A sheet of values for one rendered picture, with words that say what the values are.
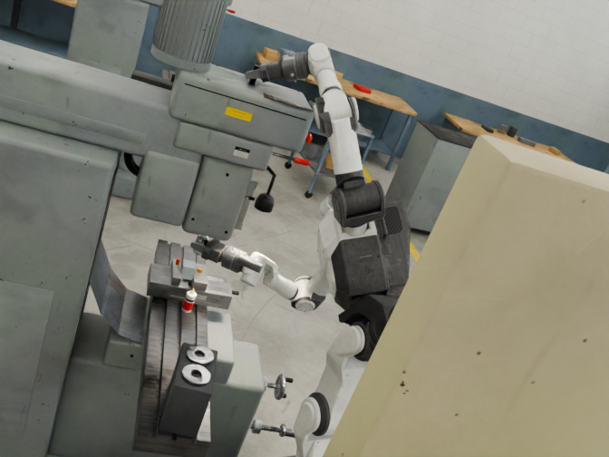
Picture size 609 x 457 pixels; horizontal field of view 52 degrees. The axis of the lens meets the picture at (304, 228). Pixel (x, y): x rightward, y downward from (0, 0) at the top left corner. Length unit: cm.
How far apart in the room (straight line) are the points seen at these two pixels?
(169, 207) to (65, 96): 49
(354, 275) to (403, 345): 147
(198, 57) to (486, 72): 794
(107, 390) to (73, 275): 59
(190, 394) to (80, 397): 81
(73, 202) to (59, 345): 58
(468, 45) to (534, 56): 106
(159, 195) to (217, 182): 21
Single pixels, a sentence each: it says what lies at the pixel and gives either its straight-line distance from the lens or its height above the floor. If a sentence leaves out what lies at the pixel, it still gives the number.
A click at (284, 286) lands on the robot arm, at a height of 119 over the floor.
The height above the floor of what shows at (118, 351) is 79.
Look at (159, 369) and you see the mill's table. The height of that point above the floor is 90.
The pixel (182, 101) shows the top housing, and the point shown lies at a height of 180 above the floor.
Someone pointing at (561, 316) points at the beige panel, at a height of 219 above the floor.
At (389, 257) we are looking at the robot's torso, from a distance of 203.
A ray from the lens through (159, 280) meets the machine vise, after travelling 264.
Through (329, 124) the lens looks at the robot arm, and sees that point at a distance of 192.
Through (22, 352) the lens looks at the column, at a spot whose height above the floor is 77.
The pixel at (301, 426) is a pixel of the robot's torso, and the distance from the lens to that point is 222.
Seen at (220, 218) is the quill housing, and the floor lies 141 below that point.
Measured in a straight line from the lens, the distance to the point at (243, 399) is 272.
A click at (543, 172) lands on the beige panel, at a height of 230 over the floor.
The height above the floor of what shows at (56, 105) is 166.
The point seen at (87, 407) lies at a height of 48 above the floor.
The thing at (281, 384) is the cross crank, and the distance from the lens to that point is 286.
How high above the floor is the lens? 238
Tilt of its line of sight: 23 degrees down
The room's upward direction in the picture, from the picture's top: 21 degrees clockwise
